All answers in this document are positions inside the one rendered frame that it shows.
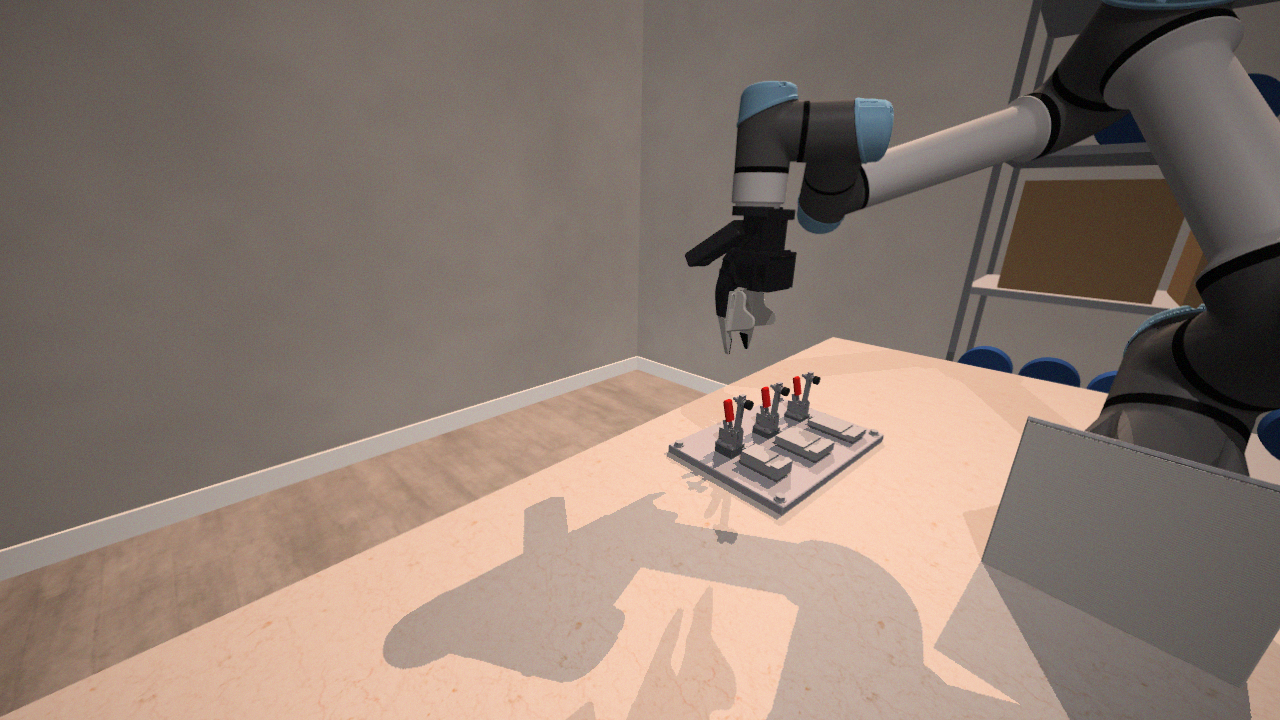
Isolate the toggle clamp with red handle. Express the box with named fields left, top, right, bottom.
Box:
left=716, top=395, right=754, bottom=459
left=753, top=382, right=790, bottom=439

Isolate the grey toggle clamp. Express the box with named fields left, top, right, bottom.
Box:
left=785, top=372, right=820, bottom=421

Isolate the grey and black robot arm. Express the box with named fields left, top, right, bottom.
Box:
left=731, top=0, right=1280, bottom=477

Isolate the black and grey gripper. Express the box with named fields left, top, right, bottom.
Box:
left=716, top=206, right=796, bottom=354

